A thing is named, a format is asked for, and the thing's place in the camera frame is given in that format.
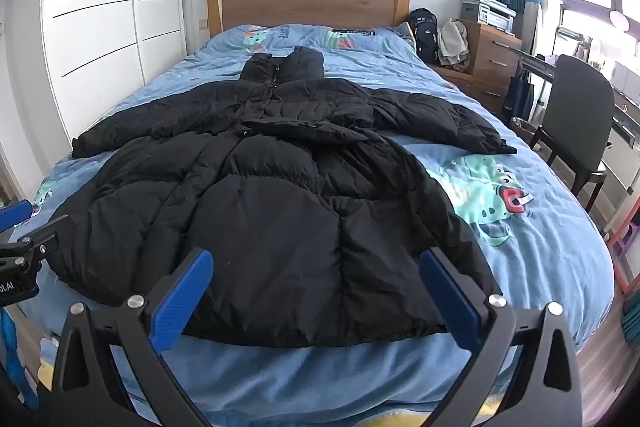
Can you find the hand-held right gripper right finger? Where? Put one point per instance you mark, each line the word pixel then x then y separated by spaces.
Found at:
pixel 450 297

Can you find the wooden dresser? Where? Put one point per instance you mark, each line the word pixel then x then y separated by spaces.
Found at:
pixel 495 57

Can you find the grey storage box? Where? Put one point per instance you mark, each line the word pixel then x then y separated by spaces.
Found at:
pixel 470 7

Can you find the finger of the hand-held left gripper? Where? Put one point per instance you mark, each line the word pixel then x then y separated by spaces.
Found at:
pixel 42 237
pixel 15 213

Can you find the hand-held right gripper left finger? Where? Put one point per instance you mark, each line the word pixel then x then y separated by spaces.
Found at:
pixel 185 294

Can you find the wooden headboard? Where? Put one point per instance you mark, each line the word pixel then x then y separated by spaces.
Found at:
pixel 310 4

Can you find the black puffer coat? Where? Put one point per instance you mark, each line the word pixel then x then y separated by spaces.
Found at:
pixel 280 207

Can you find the pile of beige clothes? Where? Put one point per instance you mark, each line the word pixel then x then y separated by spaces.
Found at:
pixel 454 44

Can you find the glass desk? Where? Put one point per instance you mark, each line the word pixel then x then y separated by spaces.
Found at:
pixel 625 107

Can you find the bed with blue duvet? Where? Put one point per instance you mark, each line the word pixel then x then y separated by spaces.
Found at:
pixel 525 257

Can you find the dark blue bag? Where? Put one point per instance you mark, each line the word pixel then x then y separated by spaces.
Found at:
pixel 519 97

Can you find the black backpack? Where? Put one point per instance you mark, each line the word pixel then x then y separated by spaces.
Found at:
pixel 424 34

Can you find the dark grey chair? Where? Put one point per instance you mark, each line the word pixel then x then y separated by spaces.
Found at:
pixel 575 107

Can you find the white printer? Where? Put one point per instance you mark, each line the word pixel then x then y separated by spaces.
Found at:
pixel 496 13

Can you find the white wardrobe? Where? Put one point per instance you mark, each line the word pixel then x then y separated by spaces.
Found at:
pixel 100 32

